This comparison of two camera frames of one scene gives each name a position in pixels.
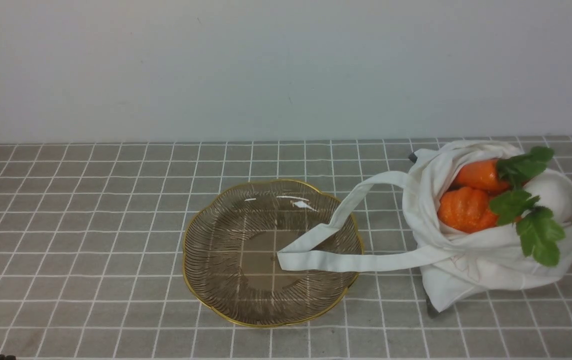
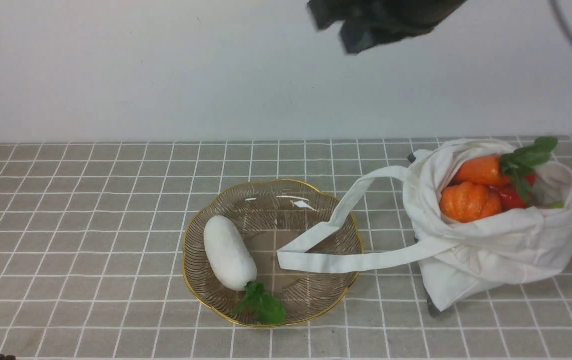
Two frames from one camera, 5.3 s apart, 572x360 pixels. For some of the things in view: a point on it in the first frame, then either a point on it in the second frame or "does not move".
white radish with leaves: (542, 213) → (234, 261)
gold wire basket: (230, 243) does not move
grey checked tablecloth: (74, 251) does not move
